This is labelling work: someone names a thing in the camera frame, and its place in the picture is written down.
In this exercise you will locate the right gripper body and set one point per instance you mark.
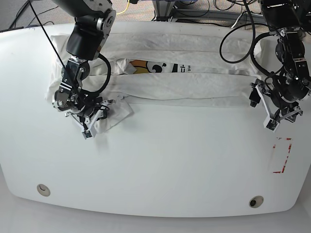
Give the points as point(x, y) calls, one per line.
point(84, 107)

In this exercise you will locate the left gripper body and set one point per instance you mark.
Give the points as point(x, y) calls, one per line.
point(292, 82)

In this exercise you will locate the white printed t-shirt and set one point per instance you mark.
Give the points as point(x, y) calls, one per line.
point(171, 69)

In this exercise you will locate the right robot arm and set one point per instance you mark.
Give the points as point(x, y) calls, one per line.
point(93, 22)

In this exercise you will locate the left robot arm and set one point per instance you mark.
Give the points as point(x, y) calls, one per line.
point(279, 14)

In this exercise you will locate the red tape rectangle marking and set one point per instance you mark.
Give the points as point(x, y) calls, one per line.
point(280, 155)

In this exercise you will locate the left table grommet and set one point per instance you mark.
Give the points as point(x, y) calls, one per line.
point(43, 190)

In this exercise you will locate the table grommet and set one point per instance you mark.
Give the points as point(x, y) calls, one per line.
point(256, 201)
point(43, 190)

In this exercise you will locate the right table grommet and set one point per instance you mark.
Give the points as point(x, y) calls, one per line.
point(256, 201)

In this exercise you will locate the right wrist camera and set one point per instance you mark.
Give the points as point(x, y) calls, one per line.
point(87, 134)

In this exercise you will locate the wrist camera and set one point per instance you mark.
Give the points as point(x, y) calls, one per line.
point(87, 134)
point(271, 124)

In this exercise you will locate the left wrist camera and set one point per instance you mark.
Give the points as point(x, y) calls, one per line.
point(271, 124)

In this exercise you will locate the aluminium table frame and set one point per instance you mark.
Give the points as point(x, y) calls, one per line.
point(166, 10)

